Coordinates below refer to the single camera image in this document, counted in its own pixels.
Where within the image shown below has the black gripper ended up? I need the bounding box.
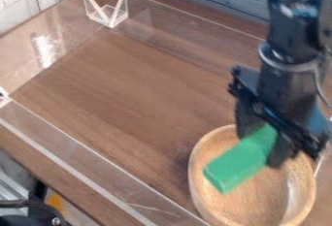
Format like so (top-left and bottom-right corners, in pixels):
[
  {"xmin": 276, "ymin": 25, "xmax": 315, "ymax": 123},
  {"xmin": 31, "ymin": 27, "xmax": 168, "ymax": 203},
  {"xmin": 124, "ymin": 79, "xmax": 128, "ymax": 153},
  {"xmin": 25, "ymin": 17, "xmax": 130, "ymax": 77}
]
[{"xmin": 228, "ymin": 66, "xmax": 332, "ymax": 169}]

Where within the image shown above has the green rectangular block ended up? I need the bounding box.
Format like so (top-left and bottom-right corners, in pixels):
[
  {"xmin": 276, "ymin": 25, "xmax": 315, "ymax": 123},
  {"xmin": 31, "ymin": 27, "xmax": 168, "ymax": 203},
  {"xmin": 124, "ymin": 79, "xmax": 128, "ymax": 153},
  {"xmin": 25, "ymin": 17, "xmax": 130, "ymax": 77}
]
[{"xmin": 203, "ymin": 124, "xmax": 278, "ymax": 194}]

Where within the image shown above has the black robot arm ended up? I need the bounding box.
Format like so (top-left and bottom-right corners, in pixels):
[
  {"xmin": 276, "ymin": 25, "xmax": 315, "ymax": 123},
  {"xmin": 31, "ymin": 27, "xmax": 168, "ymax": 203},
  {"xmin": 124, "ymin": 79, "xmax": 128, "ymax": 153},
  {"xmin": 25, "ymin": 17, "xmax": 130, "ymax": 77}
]
[{"xmin": 228, "ymin": 0, "xmax": 332, "ymax": 168}]

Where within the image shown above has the brown wooden bowl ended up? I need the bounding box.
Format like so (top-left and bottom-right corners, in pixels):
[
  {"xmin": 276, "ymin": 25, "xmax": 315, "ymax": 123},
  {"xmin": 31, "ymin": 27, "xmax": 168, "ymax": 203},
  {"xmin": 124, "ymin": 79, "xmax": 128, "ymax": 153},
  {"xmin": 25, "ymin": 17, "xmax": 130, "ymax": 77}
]
[{"xmin": 188, "ymin": 125, "xmax": 316, "ymax": 226}]

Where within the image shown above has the black device lower left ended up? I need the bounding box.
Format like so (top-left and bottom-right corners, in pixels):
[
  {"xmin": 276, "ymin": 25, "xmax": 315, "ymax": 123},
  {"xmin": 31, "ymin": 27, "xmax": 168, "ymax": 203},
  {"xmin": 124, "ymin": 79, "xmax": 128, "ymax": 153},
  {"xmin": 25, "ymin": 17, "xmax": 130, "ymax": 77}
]
[{"xmin": 0, "ymin": 210, "xmax": 73, "ymax": 226}]

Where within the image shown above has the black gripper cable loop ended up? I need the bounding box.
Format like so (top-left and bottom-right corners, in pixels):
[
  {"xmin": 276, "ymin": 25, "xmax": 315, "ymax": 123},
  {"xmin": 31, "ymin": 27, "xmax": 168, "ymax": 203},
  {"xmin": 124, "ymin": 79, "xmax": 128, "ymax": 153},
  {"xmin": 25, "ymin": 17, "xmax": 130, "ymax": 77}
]
[{"xmin": 311, "ymin": 64, "xmax": 332, "ymax": 110}]

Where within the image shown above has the clear acrylic corner bracket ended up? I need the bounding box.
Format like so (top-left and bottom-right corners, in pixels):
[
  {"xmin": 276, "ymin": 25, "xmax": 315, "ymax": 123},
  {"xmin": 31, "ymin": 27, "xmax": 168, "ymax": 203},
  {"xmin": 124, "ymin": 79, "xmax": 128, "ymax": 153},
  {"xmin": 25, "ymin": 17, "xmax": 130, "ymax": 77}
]
[{"xmin": 84, "ymin": 0, "xmax": 129, "ymax": 28}]

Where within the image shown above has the black cable lower left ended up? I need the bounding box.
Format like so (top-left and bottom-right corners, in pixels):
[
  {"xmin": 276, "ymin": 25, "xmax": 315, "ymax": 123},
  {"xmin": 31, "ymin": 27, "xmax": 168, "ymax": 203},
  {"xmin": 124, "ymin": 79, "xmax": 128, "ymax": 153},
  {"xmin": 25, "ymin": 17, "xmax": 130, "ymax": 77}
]
[{"xmin": 0, "ymin": 199, "xmax": 58, "ymax": 226}]

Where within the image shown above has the clear acrylic enclosure wall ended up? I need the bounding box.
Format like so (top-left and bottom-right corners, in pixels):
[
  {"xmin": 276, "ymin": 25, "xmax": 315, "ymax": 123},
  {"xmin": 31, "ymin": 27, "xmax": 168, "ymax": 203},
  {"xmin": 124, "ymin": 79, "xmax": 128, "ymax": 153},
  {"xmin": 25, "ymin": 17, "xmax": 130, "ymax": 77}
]
[{"xmin": 0, "ymin": 0, "xmax": 332, "ymax": 226}]

